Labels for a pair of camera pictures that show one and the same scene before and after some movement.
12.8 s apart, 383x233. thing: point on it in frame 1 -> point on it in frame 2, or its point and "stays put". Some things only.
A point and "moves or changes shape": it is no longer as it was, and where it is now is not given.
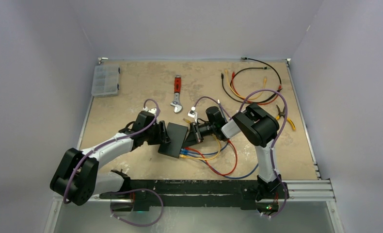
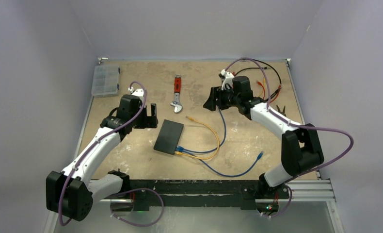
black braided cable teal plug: x=268 y=66 stays put
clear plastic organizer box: x=105 y=80 stays put
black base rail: x=197 y=193 stays put
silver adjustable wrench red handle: x=176 y=102 stays put
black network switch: x=176 y=134 moves or changes shape
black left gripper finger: x=163 y=128 -> x=153 y=109
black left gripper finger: x=165 y=138 -> x=151 y=122
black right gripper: x=195 y=127 -> x=216 y=92
